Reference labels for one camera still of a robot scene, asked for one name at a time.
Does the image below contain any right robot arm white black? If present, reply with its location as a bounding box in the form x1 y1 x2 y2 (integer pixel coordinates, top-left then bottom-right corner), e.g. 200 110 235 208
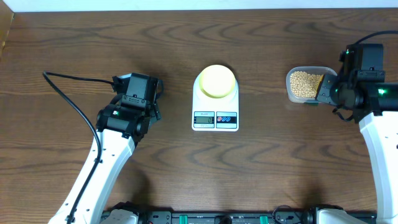
315 43 397 223

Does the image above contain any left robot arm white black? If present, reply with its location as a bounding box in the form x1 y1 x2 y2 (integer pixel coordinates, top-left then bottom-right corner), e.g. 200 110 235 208
49 73 164 223

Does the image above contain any white digital kitchen scale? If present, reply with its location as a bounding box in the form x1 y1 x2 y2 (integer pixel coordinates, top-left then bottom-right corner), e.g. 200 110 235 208
192 75 239 132

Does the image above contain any yellow plastic bowl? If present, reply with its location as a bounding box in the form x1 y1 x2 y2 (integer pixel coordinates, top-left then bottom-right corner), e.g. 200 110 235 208
198 65 236 98

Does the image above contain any pile of soybeans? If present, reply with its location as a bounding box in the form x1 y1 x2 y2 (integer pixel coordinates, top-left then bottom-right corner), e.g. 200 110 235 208
290 71 323 98

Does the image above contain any clear plastic bean container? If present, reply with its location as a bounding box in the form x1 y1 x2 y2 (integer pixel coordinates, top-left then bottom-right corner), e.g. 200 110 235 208
286 66 337 104

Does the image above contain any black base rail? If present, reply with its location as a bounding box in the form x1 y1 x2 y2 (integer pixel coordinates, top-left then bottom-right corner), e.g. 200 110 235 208
99 210 381 224

